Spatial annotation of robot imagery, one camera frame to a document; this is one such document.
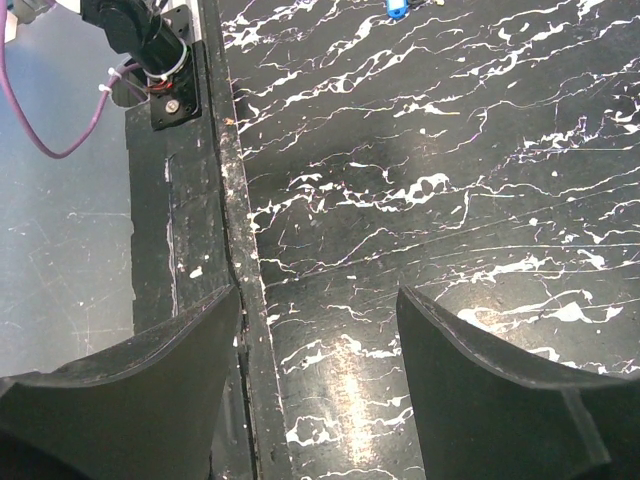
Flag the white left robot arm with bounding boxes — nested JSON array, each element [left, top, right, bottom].
[[80, 0, 201, 131]]

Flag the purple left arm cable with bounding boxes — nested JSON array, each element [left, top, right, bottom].
[[0, 0, 151, 160]]

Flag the black base board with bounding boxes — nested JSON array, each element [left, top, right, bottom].
[[126, 1, 292, 479]]

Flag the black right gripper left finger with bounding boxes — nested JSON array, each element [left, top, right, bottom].
[[1, 286, 241, 479]]

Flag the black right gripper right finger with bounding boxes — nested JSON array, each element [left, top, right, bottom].
[[396, 287, 639, 479]]

